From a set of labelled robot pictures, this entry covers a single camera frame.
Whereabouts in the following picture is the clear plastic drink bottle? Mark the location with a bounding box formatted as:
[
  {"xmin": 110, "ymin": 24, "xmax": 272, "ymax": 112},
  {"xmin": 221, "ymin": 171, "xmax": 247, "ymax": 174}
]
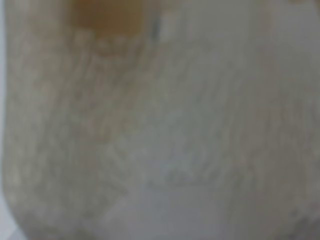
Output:
[{"xmin": 1, "ymin": 0, "xmax": 320, "ymax": 240}]

